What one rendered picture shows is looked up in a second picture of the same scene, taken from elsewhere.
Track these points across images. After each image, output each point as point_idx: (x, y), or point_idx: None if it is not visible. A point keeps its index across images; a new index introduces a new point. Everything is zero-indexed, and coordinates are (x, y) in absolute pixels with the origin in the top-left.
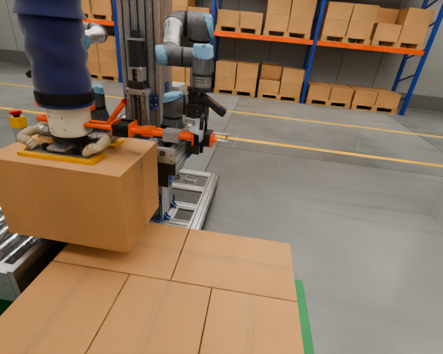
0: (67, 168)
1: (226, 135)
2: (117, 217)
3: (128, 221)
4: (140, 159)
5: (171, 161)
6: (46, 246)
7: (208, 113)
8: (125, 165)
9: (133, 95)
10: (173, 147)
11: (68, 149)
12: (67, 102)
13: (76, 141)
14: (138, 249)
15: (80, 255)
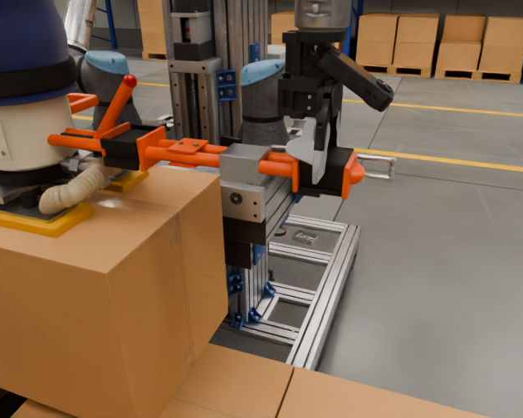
0: None
1: (391, 162)
2: (110, 363)
3: (139, 371)
4: (172, 220)
5: (256, 216)
6: None
7: (340, 103)
8: (131, 238)
9: (183, 73)
10: (261, 185)
11: (14, 198)
12: (1, 89)
13: (32, 178)
14: (178, 415)
15: (58, 417)
